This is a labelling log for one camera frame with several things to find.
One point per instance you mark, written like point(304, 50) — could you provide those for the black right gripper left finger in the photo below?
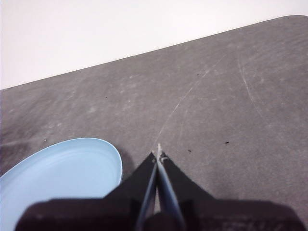
point(115, 211)

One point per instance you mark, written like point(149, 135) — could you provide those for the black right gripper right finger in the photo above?
point(204, 214)

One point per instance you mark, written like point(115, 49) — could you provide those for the light blue round plate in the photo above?
point(60, 173)

